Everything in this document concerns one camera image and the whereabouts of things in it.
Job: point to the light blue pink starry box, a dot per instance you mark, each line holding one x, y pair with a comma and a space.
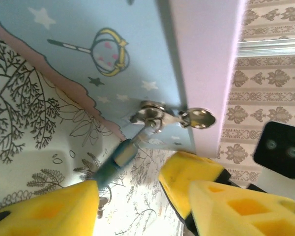
137, 37

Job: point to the aluminium frame post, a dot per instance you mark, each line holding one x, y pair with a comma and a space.
273, 48

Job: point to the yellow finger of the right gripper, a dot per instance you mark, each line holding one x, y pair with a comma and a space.
184, 174

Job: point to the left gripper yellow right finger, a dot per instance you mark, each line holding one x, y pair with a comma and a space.
236, 216

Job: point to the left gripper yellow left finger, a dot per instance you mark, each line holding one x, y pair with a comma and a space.
44, 214

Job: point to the silver metal hasp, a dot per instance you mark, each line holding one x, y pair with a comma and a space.
150, 114

